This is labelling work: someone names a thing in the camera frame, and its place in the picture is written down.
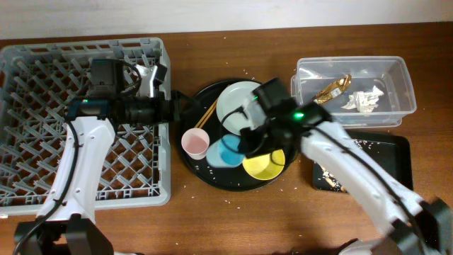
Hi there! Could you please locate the right black cable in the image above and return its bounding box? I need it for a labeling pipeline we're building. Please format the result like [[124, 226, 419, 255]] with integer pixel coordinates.
[[218, 106, 248, 149]]

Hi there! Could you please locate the grey round plate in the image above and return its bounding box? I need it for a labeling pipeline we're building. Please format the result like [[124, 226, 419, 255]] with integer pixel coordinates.
[[216, 81, 260, 135]]

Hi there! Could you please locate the pink cup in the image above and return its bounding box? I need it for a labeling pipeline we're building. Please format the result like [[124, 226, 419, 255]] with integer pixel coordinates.
[[181, 127, 210, 160]]

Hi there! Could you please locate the grey dishwasher rack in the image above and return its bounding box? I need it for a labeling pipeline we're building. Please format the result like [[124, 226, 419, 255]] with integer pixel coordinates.
[[1, 38, 171, 215]]

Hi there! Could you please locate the wooden chopstick upper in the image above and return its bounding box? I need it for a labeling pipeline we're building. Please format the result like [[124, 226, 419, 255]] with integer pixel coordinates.
[[195, 99, 218, 128]]

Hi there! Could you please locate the clear plastic bin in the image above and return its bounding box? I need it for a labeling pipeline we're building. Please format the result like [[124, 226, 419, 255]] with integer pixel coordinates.
[[291, 56, 417, 128]]

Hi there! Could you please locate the black rectangular tray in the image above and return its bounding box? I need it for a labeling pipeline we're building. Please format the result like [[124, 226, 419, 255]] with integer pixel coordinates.
[[312, 130, 413, 192]]

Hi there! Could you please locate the yellow bowl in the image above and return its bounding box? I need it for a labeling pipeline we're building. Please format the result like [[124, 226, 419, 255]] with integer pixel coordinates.
[[242, 149, 286, 181]]

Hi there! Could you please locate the food scraps pile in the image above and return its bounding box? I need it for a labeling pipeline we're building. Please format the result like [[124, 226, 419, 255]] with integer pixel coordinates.
[[320, 166, 347, 193]]

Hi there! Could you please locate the gold foil wrapper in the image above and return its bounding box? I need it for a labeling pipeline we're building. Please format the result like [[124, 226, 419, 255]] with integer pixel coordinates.
[[313, 74, 352, 104]]

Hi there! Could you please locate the white napkin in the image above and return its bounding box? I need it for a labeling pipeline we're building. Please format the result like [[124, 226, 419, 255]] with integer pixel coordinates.
[[342, 86, 384, 113]]

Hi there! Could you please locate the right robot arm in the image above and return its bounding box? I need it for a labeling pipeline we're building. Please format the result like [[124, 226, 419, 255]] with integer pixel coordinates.
[[238, 79, 452, 254]]

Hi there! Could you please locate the black cable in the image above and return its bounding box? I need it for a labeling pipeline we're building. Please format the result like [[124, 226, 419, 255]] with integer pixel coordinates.
[[218, 106, 248, 149], [12, 120, 81, 255]]

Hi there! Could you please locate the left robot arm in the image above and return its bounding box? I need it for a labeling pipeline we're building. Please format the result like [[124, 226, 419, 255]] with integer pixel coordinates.
[[13, 59, 183, 254]]

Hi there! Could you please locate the left black cable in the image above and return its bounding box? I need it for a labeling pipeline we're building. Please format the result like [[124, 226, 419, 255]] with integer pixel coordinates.
[[12, 120, 81, 255]]

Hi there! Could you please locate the round black tray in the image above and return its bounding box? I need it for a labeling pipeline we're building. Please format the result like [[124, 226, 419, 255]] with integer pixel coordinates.
[[176, 78, 278, 191]]

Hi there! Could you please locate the blue cup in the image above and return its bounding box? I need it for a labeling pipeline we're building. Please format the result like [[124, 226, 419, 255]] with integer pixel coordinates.
[[206, 134, 245, 168]]

